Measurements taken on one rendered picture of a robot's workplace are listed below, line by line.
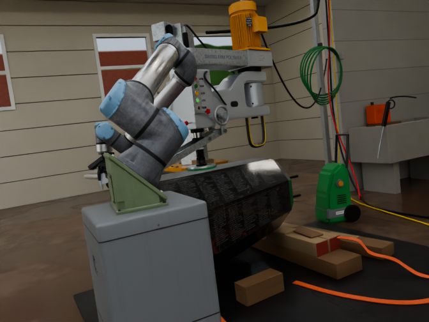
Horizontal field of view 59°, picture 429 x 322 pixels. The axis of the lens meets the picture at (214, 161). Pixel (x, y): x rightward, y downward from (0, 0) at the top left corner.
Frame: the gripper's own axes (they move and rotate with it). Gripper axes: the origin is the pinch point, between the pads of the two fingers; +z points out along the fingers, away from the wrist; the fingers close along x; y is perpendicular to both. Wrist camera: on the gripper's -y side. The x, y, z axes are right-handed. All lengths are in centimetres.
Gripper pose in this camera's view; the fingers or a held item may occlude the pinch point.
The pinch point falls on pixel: (104, 186)
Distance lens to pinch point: 231.1
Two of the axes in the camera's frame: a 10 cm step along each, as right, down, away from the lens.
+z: 0.6, 10.0, 0.6
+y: 9.5, -0.4, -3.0
